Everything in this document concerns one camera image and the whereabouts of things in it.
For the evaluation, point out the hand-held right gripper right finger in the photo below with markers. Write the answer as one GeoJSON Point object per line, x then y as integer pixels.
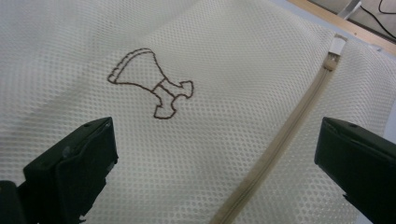
{"type": "Point", "coordinates": [358, 161]}

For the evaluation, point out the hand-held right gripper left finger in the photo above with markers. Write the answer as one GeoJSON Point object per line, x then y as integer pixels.
{"type": "Point", "coordinates": [71, 174]}

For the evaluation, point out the white mesh laundry bag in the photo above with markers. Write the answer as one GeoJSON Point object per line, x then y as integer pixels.
{"type": "Point", "coordinates": [218, 140]}

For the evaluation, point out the grey metal stand leg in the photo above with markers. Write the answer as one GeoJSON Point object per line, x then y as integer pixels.
{"type": "Point", "coordinates": [350, 8]}

